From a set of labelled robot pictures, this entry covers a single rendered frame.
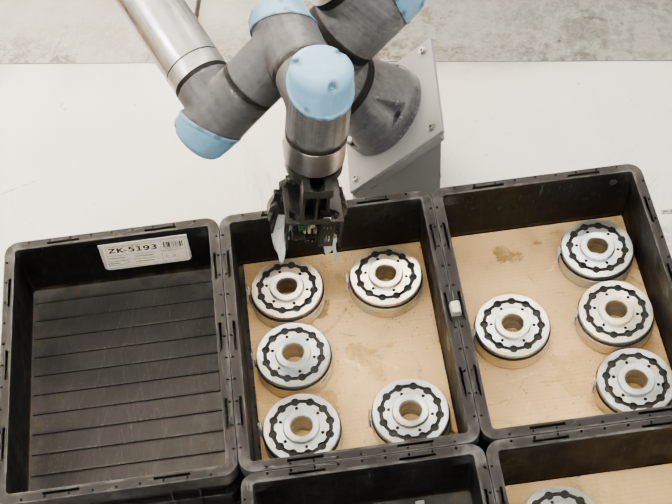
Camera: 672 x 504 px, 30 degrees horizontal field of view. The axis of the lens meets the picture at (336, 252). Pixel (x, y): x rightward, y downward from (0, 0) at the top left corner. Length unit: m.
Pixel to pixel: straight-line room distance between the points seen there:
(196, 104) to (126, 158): 0.64
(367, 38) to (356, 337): 0.43
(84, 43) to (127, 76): 1.12
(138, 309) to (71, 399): 0.16
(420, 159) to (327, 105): 0.54
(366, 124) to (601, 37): 1.50
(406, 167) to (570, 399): 0.46
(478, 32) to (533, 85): 1.10
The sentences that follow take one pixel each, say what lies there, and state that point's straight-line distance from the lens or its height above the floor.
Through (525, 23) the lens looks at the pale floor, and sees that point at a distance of 3.34.
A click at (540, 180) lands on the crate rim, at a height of 0.93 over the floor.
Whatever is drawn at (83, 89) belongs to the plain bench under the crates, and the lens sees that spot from 2.30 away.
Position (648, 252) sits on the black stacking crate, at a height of 0.89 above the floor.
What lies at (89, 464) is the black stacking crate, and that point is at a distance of 1.71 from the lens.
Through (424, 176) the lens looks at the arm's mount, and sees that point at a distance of 1.95.
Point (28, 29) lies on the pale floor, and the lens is 3.49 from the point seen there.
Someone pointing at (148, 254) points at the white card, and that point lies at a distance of 1.80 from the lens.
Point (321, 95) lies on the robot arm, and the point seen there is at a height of 1.30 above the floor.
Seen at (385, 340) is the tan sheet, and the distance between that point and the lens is 1.75.
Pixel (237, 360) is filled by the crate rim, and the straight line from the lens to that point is 1.63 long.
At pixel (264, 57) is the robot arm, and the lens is 1.49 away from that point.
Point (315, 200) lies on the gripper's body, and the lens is 1.51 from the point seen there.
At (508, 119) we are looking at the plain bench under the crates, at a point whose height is 0.70.
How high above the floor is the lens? 2.32
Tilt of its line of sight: 54 degrees down
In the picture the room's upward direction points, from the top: 5 degrees counter-clockwise
